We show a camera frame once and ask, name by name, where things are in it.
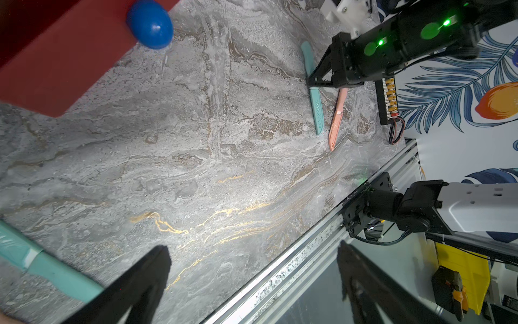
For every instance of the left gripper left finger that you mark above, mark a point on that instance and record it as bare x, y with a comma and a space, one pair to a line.
136, 294

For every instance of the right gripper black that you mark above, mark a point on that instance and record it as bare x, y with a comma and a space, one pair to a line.
370, 57

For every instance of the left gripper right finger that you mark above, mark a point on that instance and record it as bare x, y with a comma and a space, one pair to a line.
370, 290

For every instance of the teal fruit knife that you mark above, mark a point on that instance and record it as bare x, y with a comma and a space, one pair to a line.
314, 92
28, 256

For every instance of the red three-drawer cabinet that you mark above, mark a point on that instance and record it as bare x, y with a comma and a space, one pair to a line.
52, 52

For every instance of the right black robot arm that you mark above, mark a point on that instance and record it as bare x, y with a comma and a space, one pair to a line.
450, 74

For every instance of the pink fruit knife right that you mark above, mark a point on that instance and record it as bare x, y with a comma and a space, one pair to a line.
337, 117

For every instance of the black connector board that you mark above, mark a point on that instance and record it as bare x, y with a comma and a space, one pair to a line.
386, 96

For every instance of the yellow bin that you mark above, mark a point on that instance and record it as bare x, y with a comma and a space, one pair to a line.
474, 270

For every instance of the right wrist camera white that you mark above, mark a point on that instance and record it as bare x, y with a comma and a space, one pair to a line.
356, 16

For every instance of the aluminium front rail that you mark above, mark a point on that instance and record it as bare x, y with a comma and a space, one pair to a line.
270, 294

